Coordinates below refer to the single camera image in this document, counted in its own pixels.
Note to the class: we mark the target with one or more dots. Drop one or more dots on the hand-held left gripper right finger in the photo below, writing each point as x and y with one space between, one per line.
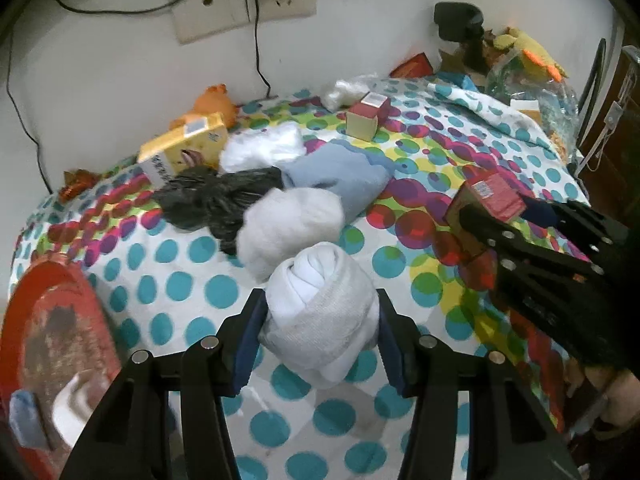
395 345

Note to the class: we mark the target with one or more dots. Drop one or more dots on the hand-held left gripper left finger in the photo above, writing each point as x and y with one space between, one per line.
247 345

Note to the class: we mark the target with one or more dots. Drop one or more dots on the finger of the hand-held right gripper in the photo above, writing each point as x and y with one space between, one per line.
500 247
580 220

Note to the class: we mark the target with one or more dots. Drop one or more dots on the red box with brown end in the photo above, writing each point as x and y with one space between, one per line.
500 200

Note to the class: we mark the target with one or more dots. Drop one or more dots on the white sock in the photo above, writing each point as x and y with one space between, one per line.
320 305

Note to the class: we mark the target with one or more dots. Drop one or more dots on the red box with beige end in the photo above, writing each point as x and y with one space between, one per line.
365 120

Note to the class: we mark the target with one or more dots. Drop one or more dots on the red basket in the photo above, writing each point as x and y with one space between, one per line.
45 320

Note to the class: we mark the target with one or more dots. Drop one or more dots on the person's right forearm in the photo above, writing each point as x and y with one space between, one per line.
610 395

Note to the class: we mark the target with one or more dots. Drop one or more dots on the brown wooden cabinet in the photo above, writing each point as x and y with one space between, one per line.
620 160

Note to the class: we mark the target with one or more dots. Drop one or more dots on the polka dot bedsheet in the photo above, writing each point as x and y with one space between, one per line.
200 285

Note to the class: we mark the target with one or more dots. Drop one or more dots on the white and orange card box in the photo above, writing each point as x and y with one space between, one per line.
525 109

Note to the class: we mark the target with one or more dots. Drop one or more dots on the clear bag with green contents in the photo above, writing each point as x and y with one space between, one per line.
545 100

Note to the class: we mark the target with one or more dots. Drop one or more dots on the grey-white sock ball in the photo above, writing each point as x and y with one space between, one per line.
285 225

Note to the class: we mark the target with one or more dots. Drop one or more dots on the black plastic bag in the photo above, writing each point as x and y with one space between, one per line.
210 200

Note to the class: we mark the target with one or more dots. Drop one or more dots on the black curved tube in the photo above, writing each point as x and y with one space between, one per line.
595 70

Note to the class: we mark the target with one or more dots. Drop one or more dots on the blue plastic sheet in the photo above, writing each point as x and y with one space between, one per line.
467 83

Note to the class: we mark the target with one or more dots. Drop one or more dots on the yellow plush toy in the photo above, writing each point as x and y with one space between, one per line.
532 52

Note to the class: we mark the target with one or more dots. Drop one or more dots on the light blue folded cloth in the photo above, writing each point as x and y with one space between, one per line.
340 175

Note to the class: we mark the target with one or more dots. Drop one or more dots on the white cloth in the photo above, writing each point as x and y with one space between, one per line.
75 410

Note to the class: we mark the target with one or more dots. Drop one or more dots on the brown cardboard piece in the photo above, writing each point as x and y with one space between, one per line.
452 62

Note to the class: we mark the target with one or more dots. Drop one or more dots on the white plastic bag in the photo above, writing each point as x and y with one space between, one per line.
265 150

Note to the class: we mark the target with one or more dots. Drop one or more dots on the red orange packet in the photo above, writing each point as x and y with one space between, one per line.
412 66

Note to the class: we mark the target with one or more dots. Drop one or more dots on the yellow carton box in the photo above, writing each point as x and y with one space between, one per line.
190 140

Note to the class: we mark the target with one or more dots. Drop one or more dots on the clear plastic bag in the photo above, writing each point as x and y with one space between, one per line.
345 92

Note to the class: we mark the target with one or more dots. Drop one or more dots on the small blue cloth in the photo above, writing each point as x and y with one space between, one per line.
27 417

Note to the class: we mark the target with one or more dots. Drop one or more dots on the orange foil wrapper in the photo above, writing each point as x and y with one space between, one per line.
77 185

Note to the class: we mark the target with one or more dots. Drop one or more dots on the orange plush toy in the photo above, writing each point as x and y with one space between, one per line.
215 105

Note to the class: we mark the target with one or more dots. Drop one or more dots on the beige round-hole wall outlet plate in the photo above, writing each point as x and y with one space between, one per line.
210 10

